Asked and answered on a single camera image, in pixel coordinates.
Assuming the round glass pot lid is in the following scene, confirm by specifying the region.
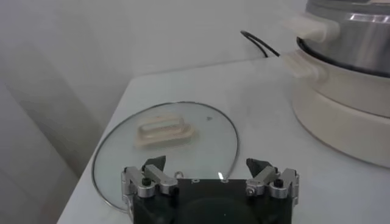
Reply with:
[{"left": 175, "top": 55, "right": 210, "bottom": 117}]
[{"left": 91, "top": 101, "right": 241, "bottom": 214}]

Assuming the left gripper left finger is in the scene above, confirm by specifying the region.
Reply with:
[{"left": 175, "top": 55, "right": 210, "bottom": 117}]
[{"left": 121, "top": 155, "right": 179, "bottom": 211}]

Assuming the cream electric cooker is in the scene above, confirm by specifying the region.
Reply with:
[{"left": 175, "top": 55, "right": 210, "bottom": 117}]
[{"left": 283, "top": 36, "right": 390, "bottom": 170}]

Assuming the black cooker power cord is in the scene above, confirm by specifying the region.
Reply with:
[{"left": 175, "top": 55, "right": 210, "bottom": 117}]
[{"left": 239, "top": 29, "right": 280, "bottom": 58}]

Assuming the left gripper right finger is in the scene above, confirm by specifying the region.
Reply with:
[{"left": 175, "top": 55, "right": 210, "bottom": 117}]
[{"left": 245, "top": 157, "right": 300, "bottom": 206}]

